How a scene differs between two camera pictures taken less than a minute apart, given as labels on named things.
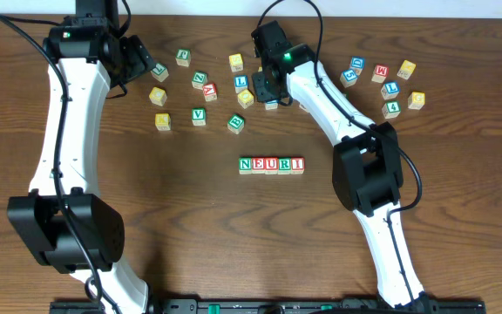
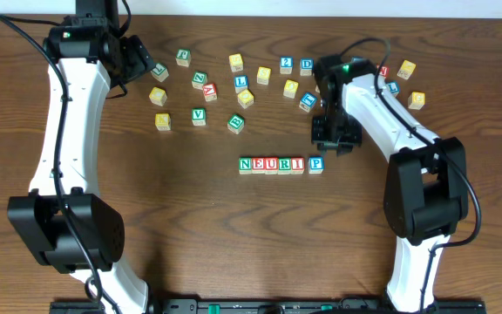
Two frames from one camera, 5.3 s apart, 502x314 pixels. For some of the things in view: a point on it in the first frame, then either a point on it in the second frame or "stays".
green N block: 245,165 stays
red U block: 271,165 stays
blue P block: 271,105 -> 315,164
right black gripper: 262,87 -> 335,134
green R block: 284,166 stays
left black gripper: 137,58 stays
